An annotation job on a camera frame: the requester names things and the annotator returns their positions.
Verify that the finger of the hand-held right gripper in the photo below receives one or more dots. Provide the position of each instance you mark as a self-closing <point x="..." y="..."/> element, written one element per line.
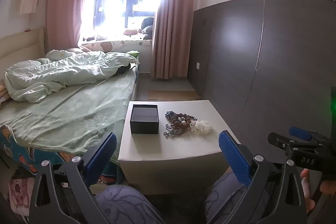
<point x="279" y="141"/>
<point x="299" y="132"/>

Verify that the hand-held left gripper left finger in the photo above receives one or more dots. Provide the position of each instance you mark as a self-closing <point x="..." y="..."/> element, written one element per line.
<point x="103" y="158"/>

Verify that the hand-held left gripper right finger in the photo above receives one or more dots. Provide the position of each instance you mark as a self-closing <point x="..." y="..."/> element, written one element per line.
<point x="233" y="155"/>

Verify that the clear white bangle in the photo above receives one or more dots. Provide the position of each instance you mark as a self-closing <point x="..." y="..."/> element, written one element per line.
<point x="202" y="126"/>

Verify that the black jewelry box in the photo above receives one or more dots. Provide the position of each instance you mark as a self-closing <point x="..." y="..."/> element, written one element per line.
<point x="144" y="121"/>

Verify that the person's right hand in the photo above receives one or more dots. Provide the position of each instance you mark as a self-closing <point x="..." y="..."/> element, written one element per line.
<point x="305" y="182"/>

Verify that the person's right leg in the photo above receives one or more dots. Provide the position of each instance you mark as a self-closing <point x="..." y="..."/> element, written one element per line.
<point x="223" y="200"/>

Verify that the person's leg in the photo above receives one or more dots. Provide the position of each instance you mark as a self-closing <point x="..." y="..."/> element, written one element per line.
<point x="126" y="205"/>
<point x="223" y="200"/>

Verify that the bed with green sheet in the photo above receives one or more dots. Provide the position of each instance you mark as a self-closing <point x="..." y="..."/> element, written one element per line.
<point x="78" y="113"/>

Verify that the person's left leg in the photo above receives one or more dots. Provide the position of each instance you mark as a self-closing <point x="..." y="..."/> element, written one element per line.
<point x="126" y="205"/>

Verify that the white low table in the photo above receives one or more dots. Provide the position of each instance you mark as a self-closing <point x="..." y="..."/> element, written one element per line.
<point x="170" y="153"/>

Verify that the blue cartoon printed blanket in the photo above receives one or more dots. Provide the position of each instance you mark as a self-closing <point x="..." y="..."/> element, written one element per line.
<point x="23" y="153"/>

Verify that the flat cardboard sheet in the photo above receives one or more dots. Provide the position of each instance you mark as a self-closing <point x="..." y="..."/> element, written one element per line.
<point x="173" y="95"/>

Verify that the pink printed cloth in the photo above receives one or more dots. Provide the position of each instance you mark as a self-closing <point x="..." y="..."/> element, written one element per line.
<point x="17" y="192"/>

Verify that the pale green duvet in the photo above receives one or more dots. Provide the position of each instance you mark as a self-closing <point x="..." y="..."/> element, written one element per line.
<point x="65" y="69"/>

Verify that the bright green cloth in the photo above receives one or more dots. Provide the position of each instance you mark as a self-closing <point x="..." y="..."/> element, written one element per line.
<point x="134" y="54"/>

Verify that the pale green pillow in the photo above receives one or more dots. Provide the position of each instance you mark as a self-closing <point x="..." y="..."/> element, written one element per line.
<point x="56" y="54"/>

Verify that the patterned window seat cushion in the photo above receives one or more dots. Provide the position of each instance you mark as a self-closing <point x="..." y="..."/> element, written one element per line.
<point x="113" y="44"/>

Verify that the small pink cloth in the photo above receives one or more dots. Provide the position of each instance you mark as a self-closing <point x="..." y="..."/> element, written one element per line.
<point x="131" y="32"/>

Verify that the beige bed headboard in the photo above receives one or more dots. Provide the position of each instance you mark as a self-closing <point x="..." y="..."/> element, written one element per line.
<point x="21" y="48"/>

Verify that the dark round cushion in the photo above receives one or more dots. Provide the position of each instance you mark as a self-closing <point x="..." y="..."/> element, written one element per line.
<point x="147" y="26"/>

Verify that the white wall socket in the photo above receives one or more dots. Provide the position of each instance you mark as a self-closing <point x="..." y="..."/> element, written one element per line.
<point x="198" y="65"/>

